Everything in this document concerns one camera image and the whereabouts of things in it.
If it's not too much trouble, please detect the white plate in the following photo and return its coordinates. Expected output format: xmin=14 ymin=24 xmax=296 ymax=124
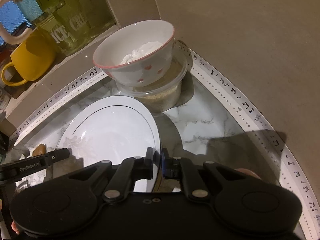
xmin=53 ymin=95 xmax=161 ymax=178

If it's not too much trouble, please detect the person's left hand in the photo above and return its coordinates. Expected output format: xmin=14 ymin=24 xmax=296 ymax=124
xmin=235 ymin=168 xmax=261 ymax=180

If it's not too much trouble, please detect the brown soap bar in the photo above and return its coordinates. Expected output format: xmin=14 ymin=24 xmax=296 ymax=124
xmin=33 ymin=144 xmax=47 ymax=157

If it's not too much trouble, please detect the clear plastic lidded container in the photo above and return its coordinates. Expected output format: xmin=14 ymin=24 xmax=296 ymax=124
xmin=116 ymin=50 xmax=188 ymax=112

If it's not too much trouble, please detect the white bowl with red rim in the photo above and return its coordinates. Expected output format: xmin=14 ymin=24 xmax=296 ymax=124
xmin=93 ymin=20 xmax=175 ymax=87

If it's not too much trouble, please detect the yellow ceramic mug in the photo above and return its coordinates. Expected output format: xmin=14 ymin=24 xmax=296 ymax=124
xmin=1 ymin=31 xmax=56 ymax=87

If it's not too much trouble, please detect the green glass jar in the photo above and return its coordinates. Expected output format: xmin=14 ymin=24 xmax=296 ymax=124
xmin=1 ymin=0 xmax=115 ymax=56

